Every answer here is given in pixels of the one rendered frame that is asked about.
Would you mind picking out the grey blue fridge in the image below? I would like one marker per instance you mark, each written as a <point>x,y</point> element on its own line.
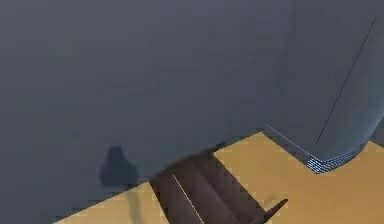
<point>333,83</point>

